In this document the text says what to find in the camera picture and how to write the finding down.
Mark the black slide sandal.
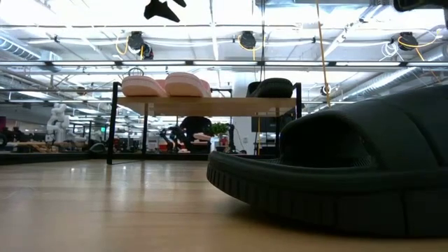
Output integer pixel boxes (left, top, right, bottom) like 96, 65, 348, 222
206, 85, 448, 239
246, 77, 295, 99

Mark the linear ceiling light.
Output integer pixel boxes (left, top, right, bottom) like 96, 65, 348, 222
0, 59, 448, 68

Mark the pink slide sandal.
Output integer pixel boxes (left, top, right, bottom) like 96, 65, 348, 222
120, 75, 169, 98
164, 71, 213, 98

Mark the person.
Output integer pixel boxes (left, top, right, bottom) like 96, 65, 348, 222
179, 115, 214, 154

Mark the green potted plant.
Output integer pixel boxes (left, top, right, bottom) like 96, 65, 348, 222
209, 122, 231, 138

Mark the black screen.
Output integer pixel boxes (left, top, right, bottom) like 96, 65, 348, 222
251, 115, 295, 134

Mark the wooden background table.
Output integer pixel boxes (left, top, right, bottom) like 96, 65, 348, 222
5, 139, 88, 153

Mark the black ceiling cable reel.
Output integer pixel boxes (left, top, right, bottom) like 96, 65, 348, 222
239, 30, 258, 50
398, 31, 420, 52
126, 30, 155, 60

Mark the wooden shelf black frame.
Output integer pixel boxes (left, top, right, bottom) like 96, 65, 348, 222
106, 80, 304, 165

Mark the yellow hanging cable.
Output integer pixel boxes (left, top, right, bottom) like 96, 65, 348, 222
314, 0, 333, 108

